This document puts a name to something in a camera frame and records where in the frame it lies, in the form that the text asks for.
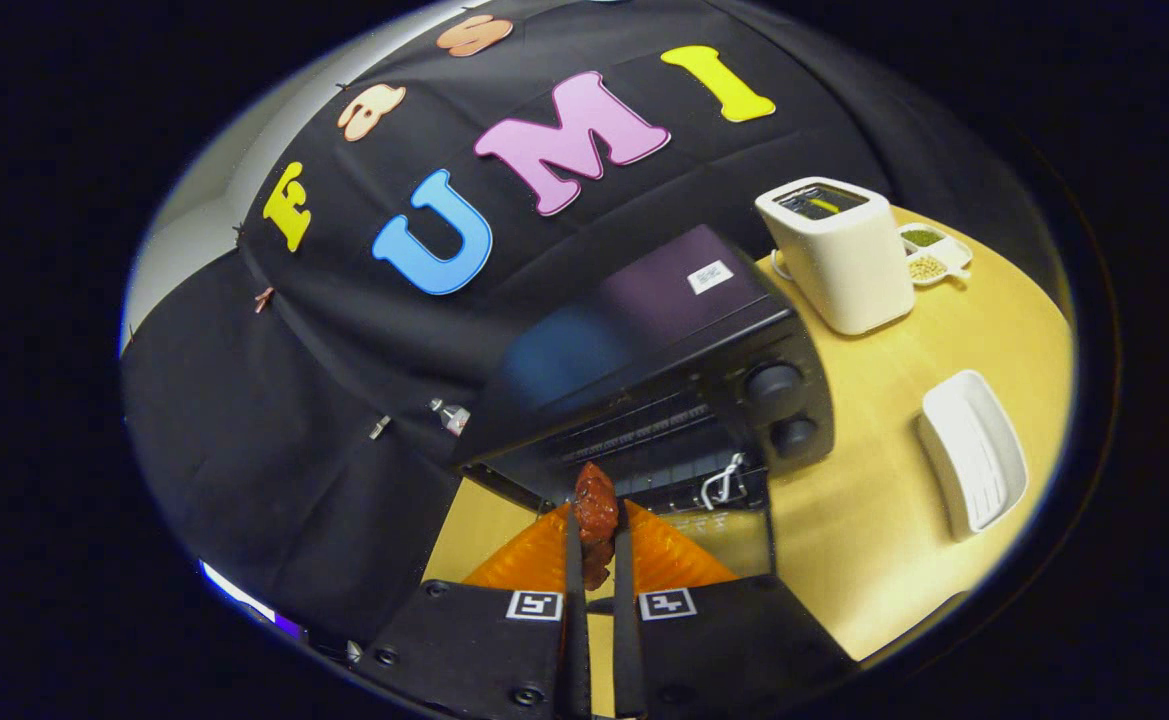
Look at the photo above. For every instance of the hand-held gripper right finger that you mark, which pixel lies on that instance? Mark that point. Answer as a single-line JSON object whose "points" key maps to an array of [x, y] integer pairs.
{"points": [[627, 640]]}

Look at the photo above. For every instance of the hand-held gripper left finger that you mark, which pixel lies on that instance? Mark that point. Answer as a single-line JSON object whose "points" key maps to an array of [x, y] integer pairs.
{"points": [[576, 640]]}

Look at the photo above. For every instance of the reddish-brown meat strip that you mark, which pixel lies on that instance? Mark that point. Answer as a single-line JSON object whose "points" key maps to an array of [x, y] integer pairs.
{"points": [[596, 505]]}

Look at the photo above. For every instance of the black toaster oven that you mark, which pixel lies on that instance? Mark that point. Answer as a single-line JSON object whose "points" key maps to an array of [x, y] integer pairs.
{"points": [[664, 300]]}

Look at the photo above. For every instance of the white toaster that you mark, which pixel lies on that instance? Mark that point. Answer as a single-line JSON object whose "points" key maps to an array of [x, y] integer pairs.
{"points": [[844, 270]]}

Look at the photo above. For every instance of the clear plastic bottle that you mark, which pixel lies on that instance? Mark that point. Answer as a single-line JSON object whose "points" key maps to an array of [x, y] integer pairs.
{"points": [[454, 418]]}

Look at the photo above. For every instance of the silver clip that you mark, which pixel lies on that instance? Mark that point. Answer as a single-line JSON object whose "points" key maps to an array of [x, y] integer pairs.
{"points": [[380, 427]]}

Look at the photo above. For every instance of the black backdrop cloth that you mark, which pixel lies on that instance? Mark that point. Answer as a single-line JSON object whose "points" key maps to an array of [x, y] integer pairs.
{"points": [[344, 400]]}

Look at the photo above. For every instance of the white rectangular dish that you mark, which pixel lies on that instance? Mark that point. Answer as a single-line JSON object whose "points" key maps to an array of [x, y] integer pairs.
{"points": [[974, 450]]}

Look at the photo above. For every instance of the red clip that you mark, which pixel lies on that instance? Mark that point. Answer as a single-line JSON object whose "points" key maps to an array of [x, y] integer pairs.
{"points": [[263, 299]]}

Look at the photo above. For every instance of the white divided bean dish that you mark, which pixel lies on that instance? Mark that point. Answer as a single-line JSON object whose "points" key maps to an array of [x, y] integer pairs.
{"points": [[929, 267]]}

